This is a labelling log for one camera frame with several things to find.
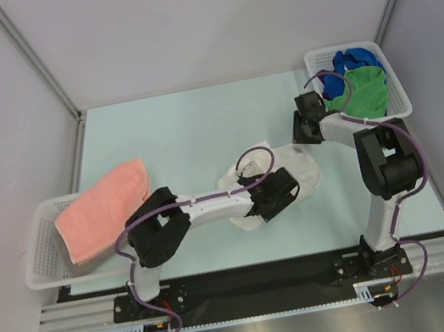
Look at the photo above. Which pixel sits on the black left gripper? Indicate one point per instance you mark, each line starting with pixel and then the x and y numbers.
pixel 280 202

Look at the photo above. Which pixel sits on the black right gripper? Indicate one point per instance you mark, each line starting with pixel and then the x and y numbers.
pixel 302 130

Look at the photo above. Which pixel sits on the white towel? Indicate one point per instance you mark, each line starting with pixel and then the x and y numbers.
pixel 295 158

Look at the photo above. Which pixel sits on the pink towel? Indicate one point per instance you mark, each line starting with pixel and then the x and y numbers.
pixel 92 223

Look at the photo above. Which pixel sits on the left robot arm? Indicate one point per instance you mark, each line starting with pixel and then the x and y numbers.
pixel 158 227

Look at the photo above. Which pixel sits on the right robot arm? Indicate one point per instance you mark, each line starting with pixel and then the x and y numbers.
pixel 391 161

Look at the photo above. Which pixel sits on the white basket with towels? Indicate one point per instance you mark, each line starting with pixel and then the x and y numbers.
pixel 321 59

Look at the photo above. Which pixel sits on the blue towel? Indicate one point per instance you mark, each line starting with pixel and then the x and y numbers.
pixel 349 59

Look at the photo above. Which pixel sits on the green towel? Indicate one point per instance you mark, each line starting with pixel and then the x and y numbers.
pixel 366 96

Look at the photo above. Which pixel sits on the empty white perforated basket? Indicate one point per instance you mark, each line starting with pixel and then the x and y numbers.
pixel 48 265

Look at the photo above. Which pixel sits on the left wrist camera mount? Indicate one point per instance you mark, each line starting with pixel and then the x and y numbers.
pixel 249 169

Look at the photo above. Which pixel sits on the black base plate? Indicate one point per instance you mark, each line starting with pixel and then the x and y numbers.
pixel 260 289

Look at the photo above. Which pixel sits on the aluminium rail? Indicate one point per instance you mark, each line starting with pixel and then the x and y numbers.
pixel 76 314

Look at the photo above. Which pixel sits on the left aluminium frame post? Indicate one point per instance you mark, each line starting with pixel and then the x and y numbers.
pixel 24 48

